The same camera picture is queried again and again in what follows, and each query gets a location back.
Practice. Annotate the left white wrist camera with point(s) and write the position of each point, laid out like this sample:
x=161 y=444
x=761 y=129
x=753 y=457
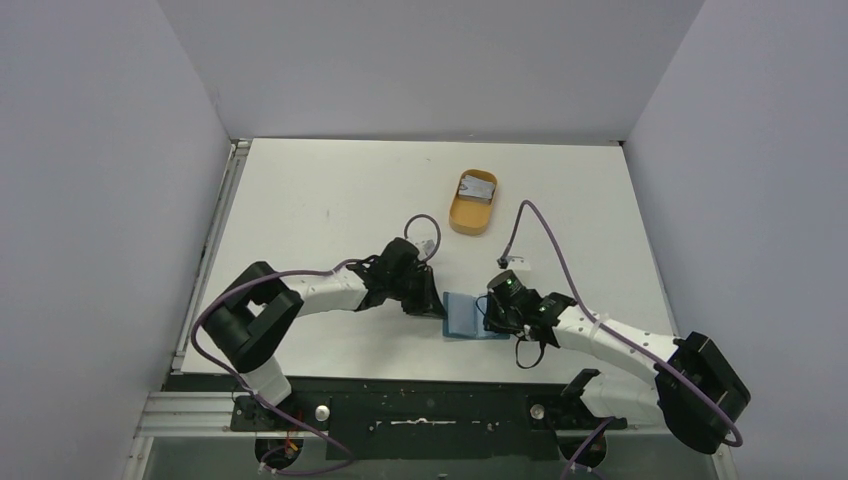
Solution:
x=426 y=248

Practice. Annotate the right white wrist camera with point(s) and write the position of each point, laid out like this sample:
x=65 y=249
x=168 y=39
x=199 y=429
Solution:
x=518 y=264

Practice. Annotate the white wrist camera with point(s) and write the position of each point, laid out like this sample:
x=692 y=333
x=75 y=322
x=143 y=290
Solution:
x=518 y=264
x=426 y=248

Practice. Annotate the yellow oval tray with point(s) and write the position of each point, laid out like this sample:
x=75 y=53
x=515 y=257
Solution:
x=470 y=217

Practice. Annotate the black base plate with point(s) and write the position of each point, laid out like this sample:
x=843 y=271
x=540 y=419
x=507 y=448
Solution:
x=373 y=419

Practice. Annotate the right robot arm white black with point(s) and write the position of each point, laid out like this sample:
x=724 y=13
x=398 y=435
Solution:
x=685 y=384

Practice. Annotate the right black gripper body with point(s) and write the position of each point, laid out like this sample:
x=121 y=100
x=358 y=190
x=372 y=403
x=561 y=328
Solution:
x=499 y=316

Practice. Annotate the aluminium frame rail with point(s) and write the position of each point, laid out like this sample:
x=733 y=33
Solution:
x=136 y=463

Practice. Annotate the blue leather card holder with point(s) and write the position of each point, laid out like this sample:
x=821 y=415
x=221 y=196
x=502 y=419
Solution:
x=465 y=315

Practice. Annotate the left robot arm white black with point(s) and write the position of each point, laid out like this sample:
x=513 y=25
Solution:
x=248 y=321

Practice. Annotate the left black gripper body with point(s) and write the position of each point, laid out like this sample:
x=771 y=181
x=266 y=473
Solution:
x=400 y=285

